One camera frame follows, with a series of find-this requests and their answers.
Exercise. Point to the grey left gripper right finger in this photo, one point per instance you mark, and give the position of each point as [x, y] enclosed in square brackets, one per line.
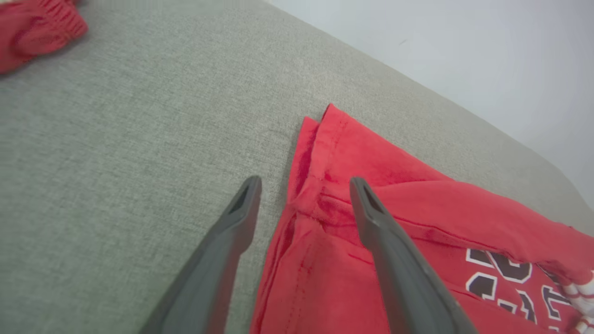
[403, 278]

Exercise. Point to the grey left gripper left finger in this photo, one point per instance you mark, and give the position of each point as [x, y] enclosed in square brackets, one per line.
[209, 278]

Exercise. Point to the red basketball jersey top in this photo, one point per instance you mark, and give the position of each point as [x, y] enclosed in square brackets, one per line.
[441, 208]

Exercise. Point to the red basketball shorts white stripe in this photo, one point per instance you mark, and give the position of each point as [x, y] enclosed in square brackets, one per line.
[32, 32]

